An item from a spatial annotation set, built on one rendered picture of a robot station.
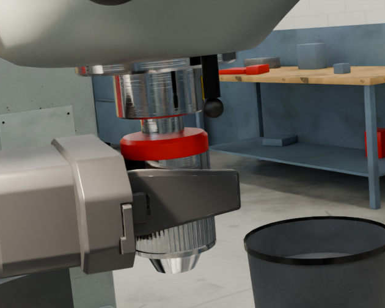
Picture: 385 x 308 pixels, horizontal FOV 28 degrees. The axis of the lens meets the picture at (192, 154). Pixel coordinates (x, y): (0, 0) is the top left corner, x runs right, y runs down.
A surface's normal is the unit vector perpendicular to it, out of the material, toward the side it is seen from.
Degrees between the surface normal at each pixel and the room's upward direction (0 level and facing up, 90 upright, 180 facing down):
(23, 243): 90
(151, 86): 90
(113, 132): 90
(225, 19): 125
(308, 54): 90
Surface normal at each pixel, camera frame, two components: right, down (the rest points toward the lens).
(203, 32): 0.50, 0.62
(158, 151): -0.11, 0.18
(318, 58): 0.50, 0.11
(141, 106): -0.33, 0.18
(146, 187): 0.29, 0.14
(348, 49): -0.84, 0.16
